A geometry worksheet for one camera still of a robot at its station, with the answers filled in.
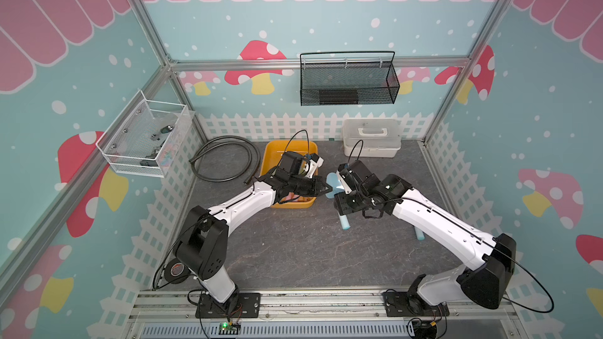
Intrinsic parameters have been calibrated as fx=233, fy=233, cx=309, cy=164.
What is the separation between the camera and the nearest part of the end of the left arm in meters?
0.65

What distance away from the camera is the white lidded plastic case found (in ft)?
3.55

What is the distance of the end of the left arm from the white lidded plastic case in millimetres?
386
